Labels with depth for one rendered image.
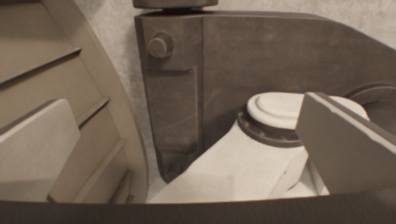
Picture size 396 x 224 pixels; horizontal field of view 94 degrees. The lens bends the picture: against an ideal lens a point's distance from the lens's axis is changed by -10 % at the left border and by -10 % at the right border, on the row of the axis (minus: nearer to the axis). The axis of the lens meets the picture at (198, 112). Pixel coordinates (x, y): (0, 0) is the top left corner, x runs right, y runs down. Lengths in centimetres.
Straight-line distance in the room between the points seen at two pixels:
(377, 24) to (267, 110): 46
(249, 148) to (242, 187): 8
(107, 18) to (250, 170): 61
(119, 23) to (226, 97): 41
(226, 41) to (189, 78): 11
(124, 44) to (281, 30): 48
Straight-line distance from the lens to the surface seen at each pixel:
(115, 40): 73
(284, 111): 35
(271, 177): 30
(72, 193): 73
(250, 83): 48
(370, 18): 71
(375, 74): 56
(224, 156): 31
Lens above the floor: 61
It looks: 57 degrees down
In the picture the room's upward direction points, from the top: 161 degrees counter-clockwise
